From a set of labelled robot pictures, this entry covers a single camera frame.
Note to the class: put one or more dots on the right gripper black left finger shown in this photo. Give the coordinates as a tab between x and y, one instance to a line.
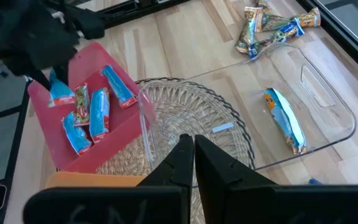
135	205

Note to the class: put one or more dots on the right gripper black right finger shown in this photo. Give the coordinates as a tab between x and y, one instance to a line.
259	205

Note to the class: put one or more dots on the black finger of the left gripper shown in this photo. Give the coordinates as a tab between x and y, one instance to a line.
61	73
39	77

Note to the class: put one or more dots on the light blue granola bar red end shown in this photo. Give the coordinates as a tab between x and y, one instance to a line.
61	93
118	87
99	115
76	135

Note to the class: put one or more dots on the green red yellow granola bar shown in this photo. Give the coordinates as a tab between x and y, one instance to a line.
82	105

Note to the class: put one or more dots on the blue and yellow granola bar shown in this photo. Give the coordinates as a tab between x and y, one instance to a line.
283	121
315	181
278	37

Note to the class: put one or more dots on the pink translucent plastic bin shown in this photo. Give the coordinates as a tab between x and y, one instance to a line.
85	62

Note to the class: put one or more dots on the orange translucent plastic bin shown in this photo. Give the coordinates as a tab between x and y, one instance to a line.
89	180

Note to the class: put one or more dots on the small white sticker label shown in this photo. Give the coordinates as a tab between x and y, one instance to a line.
223	127

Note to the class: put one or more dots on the clear plastic bin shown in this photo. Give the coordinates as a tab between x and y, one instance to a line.
328	124

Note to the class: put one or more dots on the round woven placemat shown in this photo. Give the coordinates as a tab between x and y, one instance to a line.
182	102

